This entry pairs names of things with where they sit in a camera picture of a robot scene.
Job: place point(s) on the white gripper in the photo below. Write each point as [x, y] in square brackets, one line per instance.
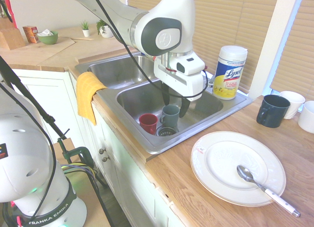
[186, 86]

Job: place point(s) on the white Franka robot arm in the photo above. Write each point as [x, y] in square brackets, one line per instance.
[159, 21]

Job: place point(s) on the stainless steel double sink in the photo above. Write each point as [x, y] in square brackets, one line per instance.
[137, 94]

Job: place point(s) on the chrome sink fitting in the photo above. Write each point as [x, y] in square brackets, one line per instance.
[211, 82]

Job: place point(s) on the grey green mug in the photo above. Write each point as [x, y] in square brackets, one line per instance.
[170, 115]

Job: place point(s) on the metal drain strainer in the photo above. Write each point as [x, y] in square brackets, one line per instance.
[166, 132]

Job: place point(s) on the red cup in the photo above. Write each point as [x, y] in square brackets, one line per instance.
[148, 124]

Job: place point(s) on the Lysol wipes canister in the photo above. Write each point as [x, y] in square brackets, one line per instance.
[228, 75]

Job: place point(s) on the cream plate with gold rim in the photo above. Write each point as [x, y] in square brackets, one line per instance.
[220, 158]

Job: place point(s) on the brass cabinet knob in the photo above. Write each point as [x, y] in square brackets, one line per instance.
[101, 151]
[106, 159]

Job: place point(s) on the yellow dish cloth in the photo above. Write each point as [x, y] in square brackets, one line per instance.
[86, 94]

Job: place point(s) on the trailing plant in white pot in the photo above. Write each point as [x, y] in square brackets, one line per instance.
[106, 32]

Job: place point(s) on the wide tan window blinds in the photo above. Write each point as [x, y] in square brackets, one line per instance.
[233, 21]

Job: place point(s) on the dark blue mug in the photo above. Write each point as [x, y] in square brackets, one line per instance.
[274, 111]

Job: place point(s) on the green clamp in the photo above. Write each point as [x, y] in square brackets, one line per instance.
[84, 153]

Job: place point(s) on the thin wooden stick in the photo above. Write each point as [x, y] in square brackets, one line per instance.
[83, 38]

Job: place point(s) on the small potted plant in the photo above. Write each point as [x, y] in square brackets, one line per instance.
[86, 31]

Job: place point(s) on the white cup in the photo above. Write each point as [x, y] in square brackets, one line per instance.
[295, 102]
[307, 116]

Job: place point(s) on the white kitchen cabinet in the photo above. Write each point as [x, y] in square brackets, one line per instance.
[49, 102]

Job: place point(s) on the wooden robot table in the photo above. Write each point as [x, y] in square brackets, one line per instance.
[93, 200]

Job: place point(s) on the narrow tan window blinds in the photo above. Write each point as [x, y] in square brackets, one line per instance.
[299, 53]

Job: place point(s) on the green bowl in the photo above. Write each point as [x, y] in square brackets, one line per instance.
[49, 40]

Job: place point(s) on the wooden cutting board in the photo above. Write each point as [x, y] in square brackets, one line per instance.
[36, 53]

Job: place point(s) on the white crumpled tissue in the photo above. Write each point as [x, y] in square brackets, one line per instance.
[45, 32]

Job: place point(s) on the orange cardboard box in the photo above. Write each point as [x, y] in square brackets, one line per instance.
[30, 34]

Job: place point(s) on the wooden knife block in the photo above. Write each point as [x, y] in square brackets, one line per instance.
[12, 38]

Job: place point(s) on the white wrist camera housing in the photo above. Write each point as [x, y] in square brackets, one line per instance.
[193, 65]

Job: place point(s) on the white window frame post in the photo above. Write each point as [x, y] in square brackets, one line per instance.
[277, 40]

